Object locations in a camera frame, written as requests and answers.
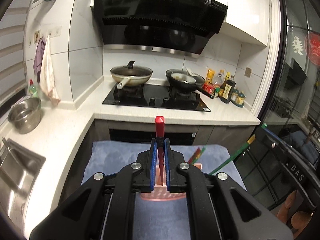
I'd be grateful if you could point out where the white hanging towel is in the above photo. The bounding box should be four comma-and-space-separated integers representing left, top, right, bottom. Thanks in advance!
39, 35, 60, 106

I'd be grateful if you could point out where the clear plastic bottle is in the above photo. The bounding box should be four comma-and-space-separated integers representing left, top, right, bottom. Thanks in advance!
212, 69, 225, 87

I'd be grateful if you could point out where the black gas stove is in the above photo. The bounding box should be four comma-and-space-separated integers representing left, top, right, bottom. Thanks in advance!
103, 84, 210, 112

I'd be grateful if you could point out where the purple hanging cloth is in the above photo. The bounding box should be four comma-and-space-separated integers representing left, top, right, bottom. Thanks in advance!
33, 38, 46, 83

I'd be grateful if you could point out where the dark red chopstick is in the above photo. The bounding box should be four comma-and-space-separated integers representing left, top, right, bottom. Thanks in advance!
188, 147, 201, 165

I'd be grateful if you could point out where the black frying pan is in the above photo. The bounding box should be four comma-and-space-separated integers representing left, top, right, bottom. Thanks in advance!
165, 69, 214, 99

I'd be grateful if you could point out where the steel pot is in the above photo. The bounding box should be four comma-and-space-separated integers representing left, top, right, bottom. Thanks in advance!
8, 98, 41, 134

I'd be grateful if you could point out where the wok with glass lid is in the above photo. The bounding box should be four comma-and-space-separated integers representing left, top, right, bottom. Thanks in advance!
110, 61, 153, 90

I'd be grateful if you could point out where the green chopstick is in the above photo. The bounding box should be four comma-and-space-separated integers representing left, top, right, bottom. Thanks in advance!
209, 126, 255, 175
191, 147, 206, 164

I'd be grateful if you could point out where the yellow seasoning packet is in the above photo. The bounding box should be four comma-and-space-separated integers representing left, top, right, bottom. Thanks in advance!
206, 68, 215, 84

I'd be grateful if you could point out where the small green cap jar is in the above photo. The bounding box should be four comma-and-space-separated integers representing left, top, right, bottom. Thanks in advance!
214, 87, 220, 98

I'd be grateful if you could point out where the green dish soap bottle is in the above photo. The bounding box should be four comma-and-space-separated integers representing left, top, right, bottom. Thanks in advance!
28, 79, 39, 98

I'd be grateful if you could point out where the person's right hand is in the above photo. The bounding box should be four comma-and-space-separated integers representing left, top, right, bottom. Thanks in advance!
276, 190, 312, 239

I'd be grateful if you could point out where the pink perforated utensil basket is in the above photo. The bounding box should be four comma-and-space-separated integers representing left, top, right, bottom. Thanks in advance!
139, 162, 203, 202

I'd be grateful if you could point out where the dark soy sauce bottle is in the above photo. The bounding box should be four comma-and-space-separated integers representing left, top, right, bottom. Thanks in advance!
220, 75, 236, 104

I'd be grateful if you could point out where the steel kitchen sink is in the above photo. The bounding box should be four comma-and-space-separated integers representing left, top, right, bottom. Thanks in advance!
1, 139, 46, 233

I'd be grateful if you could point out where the steel sink faucet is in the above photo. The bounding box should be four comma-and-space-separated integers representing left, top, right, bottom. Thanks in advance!
1, 137, 14, 163

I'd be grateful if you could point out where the black range hood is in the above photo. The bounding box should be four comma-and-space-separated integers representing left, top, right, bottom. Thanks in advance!
93, 0, 228, 57

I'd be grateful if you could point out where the red snack packet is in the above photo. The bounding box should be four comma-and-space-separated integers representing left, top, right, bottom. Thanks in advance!
203, 83, 215, 95

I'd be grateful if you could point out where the bright red chopstick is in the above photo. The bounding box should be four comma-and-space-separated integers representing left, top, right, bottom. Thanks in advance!
155, 116, 165, 185

